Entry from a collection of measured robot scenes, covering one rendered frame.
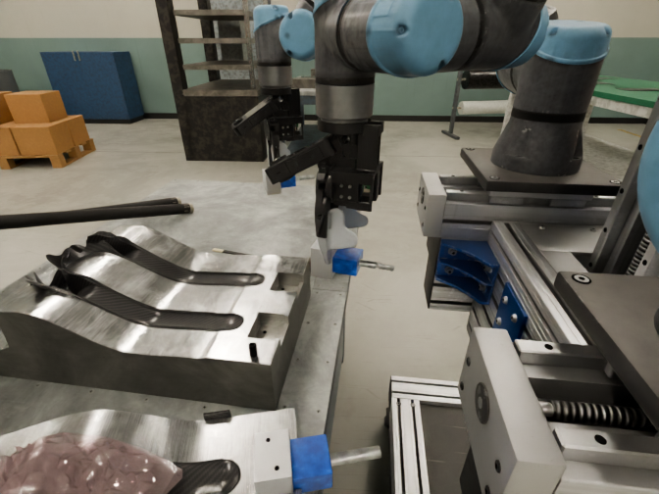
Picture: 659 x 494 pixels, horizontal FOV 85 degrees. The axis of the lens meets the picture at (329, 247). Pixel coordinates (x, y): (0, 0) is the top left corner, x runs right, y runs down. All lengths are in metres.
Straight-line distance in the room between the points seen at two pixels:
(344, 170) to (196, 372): 0.33
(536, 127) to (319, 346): 0.52
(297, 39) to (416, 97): 6.31
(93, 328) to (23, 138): 4.73
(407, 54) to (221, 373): 0.42
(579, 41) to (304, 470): 0.69
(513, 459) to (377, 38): 0.35
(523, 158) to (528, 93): 0.11
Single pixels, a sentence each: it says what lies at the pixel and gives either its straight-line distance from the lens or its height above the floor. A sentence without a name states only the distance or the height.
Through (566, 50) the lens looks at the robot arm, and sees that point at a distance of 0.72.
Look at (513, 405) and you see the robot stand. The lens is 0.34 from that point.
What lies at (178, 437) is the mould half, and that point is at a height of 0.86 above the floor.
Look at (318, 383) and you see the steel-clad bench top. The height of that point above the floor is 0.80.
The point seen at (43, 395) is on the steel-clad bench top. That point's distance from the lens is 0.69.
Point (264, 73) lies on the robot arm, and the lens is 0.87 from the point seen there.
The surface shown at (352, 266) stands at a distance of 0.56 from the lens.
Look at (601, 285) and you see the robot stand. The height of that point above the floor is 1.04.
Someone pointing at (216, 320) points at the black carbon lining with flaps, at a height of 0.88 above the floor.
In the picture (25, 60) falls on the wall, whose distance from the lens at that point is 8.91.
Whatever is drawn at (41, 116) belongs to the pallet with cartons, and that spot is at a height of 0.52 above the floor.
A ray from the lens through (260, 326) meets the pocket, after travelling 0.57.
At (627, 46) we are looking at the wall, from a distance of 8.10.
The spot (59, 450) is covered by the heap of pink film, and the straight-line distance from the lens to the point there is 0.45.
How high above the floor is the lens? 1.24
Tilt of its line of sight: 30 degrees down
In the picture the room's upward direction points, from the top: straight up
